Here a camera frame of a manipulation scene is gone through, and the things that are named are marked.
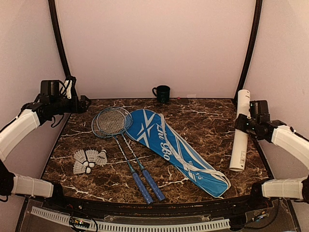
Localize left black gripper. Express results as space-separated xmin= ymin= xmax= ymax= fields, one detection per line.
xmin=51 ymin=95 xmax=92 ymax=115

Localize white shuttlecock tube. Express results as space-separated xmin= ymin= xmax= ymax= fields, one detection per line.
xmin=229 ymin=89 xmax=251 ymax=172

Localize white shuttlecock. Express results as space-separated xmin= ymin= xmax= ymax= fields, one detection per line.
xmin=74 ymin=149 xmax=89 ymax=167
xmin=96 ymin=149 xmax=107 ymax=166
xmin=85 ymin=149 xmax=98 ymax=168
xmin=73 ymin=161 xmax=91 ymax=174

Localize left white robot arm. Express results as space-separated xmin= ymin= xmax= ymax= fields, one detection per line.
xmin=0 ymin=95 xmax=91 ymax=211

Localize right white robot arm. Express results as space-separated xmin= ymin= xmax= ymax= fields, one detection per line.
xmin=235 ymin=114 xmax=309 ymax=210

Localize blue badminton racket left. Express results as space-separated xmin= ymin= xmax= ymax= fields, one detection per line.
xmin=91 ymin=111 xmax=155 ymax=206

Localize blue badminton racket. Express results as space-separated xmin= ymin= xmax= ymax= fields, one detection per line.
xmin=96 ymin=106 xmax=166 ymax=202
xmin=91 ymin=111 xmax=155 ymax=206

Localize blue badminton racket right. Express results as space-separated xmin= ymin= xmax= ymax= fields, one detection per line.
xmin=96 ymin=106 xmax=166 ymax=202

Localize dark green mug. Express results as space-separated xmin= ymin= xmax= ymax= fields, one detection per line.
xmin=152 ymin=85 xmax=170 ymax=103

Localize blue racket bag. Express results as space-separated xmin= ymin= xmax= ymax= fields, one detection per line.
xmin=126 ymin=109 xmax=231 ymax=198

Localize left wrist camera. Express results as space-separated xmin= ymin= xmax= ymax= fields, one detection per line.
xmin=40 ymin=80 xmax=59 ymax=97

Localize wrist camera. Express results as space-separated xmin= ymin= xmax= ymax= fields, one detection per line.
xmin=40 ymin=80 xmax=59 ymax=97
xmin=250 ymin=100 xmax=270 ymax=119

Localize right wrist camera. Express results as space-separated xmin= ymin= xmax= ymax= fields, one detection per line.
xmin=250 ymin=100 xmax=270 ymax=119

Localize left black frame post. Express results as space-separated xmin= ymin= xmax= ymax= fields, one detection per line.
xmin=48 ymin=0 xmax=71 ymax=77

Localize black frame post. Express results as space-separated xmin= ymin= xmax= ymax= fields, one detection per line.
xmin=48 ymin=0 xmax=71 ymax=77
xmin=233 ymin=0 xmax=263 ymax=105

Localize right black frame post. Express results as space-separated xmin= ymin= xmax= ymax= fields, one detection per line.
xmin=233 ymin=0 xmax=263 ymax=105

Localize white slotted cable duct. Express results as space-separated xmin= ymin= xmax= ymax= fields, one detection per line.
xmin=30 ymin=206 xmax=231 ymax=232

